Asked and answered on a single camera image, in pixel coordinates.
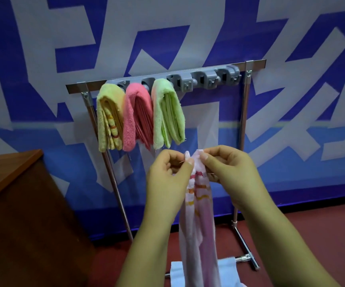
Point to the person's right hand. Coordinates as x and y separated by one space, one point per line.
238 179

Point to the person's left hand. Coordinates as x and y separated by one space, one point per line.
166 191

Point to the white pink patterned towel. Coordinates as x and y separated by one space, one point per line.
199 221

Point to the light green towel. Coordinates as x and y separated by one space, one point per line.
168 113

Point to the light blue towel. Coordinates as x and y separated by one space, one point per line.
229 272

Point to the yellow striped towel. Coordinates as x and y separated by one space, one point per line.
109 116

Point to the metal rack frame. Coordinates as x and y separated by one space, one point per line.
76 87

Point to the person's right forearm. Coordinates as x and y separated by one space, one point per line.
289 254

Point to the blue white printed banner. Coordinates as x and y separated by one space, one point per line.
310 86

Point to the brown wooden cabinet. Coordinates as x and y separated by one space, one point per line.
29 230

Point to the grey plastic hook rail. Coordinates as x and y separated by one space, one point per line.
205 76

